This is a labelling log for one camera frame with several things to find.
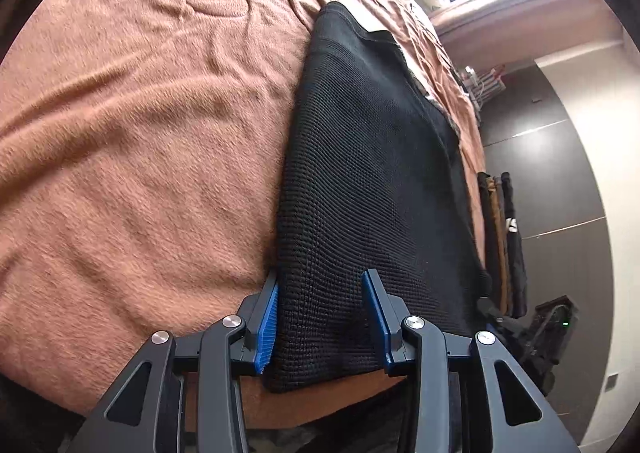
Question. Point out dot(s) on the white rack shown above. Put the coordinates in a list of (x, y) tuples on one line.
[(482, 85)]

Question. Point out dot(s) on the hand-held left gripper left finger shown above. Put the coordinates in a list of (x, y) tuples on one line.
[(267, 328)]

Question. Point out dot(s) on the black knit shirt patterned trim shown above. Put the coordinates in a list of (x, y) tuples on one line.
[(370, 183)]

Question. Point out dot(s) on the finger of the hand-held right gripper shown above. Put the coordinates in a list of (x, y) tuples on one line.
[(492, 315)]

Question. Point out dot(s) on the folded brown garment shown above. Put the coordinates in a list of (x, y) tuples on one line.
[(497, 233)]

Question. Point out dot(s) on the pink curtain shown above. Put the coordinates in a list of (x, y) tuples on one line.
[(500, 18)]

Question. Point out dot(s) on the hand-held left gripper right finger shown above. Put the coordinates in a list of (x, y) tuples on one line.
[(375, 318)]

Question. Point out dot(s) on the brown blanket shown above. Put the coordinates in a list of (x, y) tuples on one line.
[(125, 158)]

